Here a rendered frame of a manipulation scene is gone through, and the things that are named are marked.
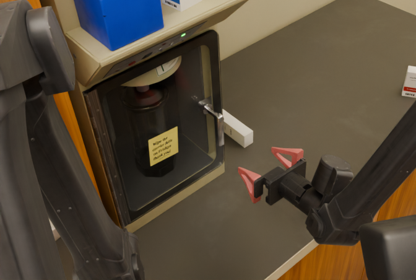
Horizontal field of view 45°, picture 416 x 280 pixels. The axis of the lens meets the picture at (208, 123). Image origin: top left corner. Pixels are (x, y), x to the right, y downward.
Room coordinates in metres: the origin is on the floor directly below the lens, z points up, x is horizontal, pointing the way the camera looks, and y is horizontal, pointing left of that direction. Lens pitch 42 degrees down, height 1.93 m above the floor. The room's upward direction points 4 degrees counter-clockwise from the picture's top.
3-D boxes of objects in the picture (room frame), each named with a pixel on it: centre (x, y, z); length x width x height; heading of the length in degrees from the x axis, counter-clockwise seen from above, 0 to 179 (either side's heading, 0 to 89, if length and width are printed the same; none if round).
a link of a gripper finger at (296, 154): (0.73, -0.15, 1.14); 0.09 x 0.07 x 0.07; 35
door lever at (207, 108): (0.84, -0.02, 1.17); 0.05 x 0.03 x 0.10; 36
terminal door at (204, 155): (0.80, 0.09, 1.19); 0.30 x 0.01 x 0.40; 126
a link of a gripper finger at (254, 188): (0.69, -0.10, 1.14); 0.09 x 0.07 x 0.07; 35
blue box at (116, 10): (0.71, 0.13, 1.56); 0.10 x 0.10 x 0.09; 36
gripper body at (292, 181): (0.66, -0.16, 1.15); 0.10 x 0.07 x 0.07; 125
